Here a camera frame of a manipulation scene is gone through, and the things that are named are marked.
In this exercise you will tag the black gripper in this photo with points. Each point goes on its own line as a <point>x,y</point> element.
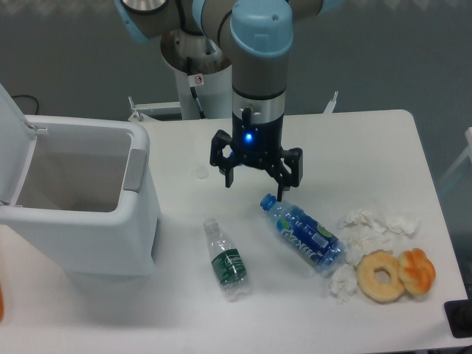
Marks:
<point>256,142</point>

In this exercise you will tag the clear bottle green label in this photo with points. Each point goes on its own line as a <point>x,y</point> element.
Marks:
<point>226,261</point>

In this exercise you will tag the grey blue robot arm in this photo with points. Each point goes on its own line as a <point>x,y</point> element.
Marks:
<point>256,38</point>

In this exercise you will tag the blue plastic bottle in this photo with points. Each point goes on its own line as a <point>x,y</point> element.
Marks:
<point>308,237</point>

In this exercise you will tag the large crumpled white tissue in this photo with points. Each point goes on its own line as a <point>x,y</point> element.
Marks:
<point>365,231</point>

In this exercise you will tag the small crumpled white tissue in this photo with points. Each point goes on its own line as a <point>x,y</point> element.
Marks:
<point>343,283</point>

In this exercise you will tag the white open trash bin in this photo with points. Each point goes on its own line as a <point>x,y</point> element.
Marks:
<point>79,190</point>

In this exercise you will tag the orange twisted bread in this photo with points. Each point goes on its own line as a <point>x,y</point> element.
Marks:
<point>416,271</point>

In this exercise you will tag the black device at edge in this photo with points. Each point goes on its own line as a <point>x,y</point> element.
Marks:
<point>458,313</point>

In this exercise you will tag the orange object at edge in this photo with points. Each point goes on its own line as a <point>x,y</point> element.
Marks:
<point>2,306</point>

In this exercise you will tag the ring donut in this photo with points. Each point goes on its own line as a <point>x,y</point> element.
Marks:
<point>378,277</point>

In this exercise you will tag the white frame at right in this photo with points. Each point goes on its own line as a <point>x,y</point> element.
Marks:
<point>457,170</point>

